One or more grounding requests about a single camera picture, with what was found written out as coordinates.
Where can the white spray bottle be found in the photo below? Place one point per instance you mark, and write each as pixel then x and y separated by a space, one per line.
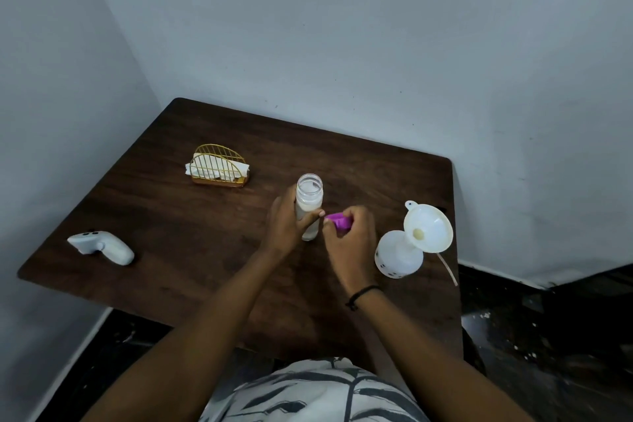
pixel 395 258

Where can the purple bottle cap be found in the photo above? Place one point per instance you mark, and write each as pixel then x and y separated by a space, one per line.
pixel 341 221

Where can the white plastic funnel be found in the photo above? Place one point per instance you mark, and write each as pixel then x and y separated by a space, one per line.
pixel 435 226

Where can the person's right hand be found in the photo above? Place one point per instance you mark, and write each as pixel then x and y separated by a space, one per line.
pixel 353 253

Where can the person's left hand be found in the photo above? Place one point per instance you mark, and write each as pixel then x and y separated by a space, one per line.
pixel 282 226

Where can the black wristband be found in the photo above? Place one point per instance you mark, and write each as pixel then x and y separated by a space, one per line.
pixel 361 294

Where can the person's right forearm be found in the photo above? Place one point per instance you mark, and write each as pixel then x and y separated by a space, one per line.
pixel 435 367

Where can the white grey patterned clothing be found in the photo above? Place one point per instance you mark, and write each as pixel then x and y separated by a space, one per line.
pixel 311 397

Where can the black spray nozzle with tube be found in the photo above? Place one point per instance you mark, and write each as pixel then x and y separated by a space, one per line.
pixel 447 269

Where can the person's left forearm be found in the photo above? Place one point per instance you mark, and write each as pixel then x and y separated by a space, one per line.
pixel 188 352

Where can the dark wooden table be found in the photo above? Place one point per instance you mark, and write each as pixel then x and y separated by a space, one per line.
pixel 173 248

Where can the white handheld controller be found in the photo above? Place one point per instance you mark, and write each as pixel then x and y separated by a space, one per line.
pixel 109 248

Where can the clear bottle with purple lid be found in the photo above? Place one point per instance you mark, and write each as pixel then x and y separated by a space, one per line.
pixel 309 196

